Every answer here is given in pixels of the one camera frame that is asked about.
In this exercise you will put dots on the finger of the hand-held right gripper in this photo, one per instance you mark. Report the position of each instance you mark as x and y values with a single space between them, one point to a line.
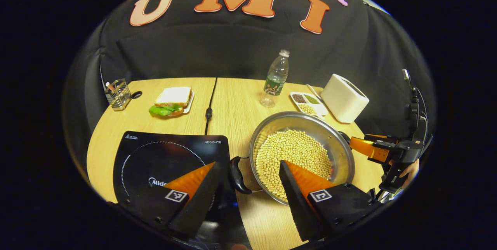
382 138
365 147

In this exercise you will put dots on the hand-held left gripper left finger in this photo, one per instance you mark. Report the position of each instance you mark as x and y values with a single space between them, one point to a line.
204 203

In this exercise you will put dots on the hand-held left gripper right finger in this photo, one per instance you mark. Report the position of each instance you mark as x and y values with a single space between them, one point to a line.
299 207

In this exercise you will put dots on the pile of yellow soybeans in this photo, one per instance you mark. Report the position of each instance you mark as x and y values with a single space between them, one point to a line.
291 153

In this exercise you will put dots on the black induction cooktop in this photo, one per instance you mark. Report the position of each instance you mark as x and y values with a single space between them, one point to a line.
155 157

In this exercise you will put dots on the white toaster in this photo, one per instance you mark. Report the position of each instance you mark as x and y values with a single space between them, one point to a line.
343 100

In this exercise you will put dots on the white divided dish with beans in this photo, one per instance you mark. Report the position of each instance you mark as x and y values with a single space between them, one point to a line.
310 104

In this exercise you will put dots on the sandwich with lettuce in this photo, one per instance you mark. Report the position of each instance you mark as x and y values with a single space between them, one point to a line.
172 98

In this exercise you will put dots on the clear plastic water bottle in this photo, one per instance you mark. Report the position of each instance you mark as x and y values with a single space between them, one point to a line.
276 79

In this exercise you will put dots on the black desk grommet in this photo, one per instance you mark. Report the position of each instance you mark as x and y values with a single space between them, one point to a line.
136 94

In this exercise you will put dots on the pale stick in holder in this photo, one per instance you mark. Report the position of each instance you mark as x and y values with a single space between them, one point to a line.
109 86

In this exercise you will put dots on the black backdrop cloth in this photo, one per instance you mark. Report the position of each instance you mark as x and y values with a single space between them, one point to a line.
233 48

